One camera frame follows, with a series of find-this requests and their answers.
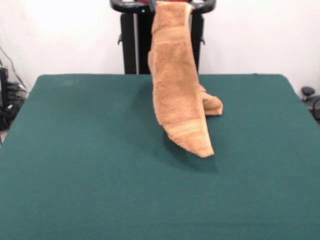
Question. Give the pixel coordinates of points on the dark green table cloth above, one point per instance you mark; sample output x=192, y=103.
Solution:
x=75, y=175

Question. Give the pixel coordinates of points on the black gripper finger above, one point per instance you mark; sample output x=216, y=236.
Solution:
x=152, y=4

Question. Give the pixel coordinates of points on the black office chair base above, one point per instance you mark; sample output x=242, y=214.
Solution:
x=311, y=98

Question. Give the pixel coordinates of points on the black power strip with plugs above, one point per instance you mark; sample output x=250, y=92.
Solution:
x=16, y=91

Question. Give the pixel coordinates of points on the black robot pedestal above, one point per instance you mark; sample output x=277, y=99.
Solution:
x=137, y=45

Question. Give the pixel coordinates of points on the black computer box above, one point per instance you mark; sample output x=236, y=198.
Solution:
x=3, y=87

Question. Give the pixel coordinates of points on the orange terry towel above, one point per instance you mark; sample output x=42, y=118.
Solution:
x=175, y=95

